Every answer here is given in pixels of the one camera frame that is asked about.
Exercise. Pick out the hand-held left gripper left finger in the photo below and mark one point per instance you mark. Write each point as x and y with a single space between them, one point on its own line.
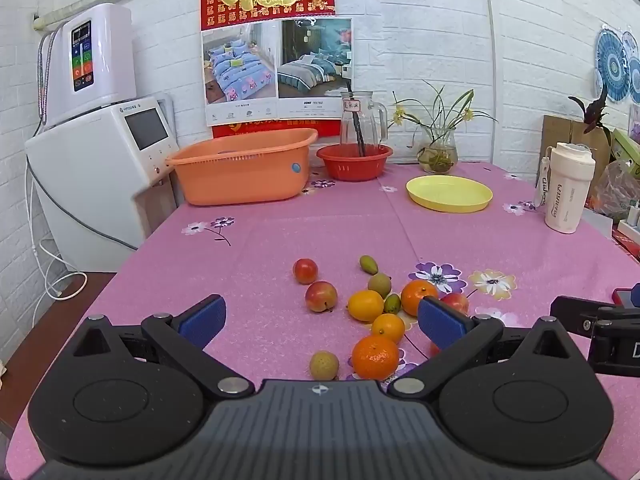
202 317

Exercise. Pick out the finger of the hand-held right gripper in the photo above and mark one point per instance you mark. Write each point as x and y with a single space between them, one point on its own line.
575 312
632 296

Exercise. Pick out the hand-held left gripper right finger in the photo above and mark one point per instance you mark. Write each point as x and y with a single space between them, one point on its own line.
440 317

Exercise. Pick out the red apple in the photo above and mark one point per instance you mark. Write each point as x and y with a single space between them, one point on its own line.
456 301

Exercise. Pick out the small green mango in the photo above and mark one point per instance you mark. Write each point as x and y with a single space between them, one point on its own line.
368 264
391 303

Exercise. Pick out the small orange mandarin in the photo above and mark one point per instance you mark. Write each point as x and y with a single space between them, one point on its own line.
388 328

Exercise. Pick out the green brown kiwi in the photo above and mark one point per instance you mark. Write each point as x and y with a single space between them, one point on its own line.
379 284

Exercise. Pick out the large orange mandarin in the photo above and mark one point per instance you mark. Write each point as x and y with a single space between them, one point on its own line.
375 357

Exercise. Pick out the small red tomato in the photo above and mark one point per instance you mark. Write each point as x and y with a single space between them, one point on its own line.
305 270

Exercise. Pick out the yellow plastic plate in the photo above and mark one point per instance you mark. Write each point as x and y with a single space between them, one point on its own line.
449 193

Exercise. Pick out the white power strip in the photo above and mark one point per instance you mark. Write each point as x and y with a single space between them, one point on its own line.
632 220

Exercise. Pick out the clear plastic bag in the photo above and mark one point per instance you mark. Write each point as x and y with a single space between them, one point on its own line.
617 187

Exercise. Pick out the pink floral tablecloth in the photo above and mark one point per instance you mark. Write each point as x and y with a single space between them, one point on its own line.
280 230

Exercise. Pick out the green box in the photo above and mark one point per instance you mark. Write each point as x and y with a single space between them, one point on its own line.
627 152

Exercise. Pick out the orange plastic basin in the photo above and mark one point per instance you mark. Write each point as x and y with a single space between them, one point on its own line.
245 170

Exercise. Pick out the glass vase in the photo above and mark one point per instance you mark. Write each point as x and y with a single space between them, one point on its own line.
437 155

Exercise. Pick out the white appliance with screen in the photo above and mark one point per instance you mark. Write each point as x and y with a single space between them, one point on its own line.
95 180

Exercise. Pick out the red plastic colander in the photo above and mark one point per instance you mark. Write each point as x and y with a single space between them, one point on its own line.
350 167

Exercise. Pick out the cardboard box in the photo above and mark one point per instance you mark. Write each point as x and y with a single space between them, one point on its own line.
565 132

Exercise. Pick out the purple leaf plant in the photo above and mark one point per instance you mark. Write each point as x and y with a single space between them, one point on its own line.
595 110

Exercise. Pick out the orchid plant with yellow flowers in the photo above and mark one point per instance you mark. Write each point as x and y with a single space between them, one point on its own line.
397 116

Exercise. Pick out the glass pitcher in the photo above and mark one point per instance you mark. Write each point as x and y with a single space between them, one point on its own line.
372 120

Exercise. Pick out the black stirring stick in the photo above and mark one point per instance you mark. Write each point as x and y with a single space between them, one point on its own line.
357 125

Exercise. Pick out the white water purifier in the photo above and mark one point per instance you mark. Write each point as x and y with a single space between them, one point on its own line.
100 65

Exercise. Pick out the blue decorative wall plates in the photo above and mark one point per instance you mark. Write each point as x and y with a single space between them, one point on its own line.
612 65

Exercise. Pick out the small blue patterned wall fan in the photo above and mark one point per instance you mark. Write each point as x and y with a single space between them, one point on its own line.
628 42

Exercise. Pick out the red wall calendar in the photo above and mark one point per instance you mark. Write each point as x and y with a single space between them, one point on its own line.
267 45

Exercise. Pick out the white wall pipe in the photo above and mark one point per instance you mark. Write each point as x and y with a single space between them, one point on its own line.
47 18

